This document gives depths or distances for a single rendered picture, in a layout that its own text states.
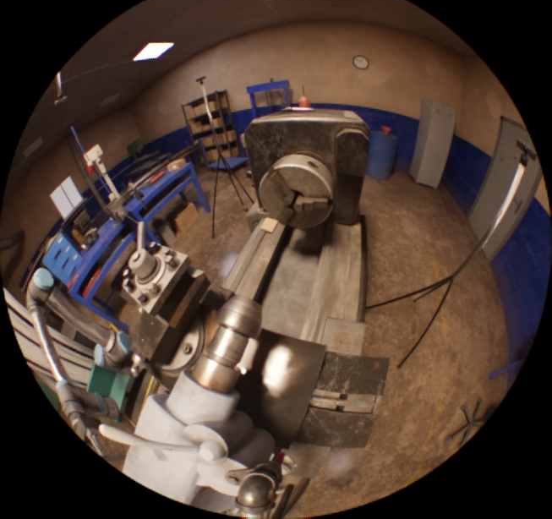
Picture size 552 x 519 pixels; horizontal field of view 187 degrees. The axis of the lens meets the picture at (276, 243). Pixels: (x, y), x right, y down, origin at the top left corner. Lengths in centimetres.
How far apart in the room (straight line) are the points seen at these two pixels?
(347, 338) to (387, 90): 404
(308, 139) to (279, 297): 65
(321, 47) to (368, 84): 118
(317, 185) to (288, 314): 50
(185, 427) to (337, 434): 40
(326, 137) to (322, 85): 334
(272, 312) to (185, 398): 53
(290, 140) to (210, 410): 78
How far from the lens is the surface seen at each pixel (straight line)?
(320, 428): 56
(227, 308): 30
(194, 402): 30
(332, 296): 62
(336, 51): 412
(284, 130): 69
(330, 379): 53
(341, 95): 395
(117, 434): 25
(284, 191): 51
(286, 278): 78
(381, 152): 342
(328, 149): 68
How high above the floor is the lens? 139
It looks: 47 degrees down
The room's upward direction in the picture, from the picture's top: 10 degrees counter-clockwise
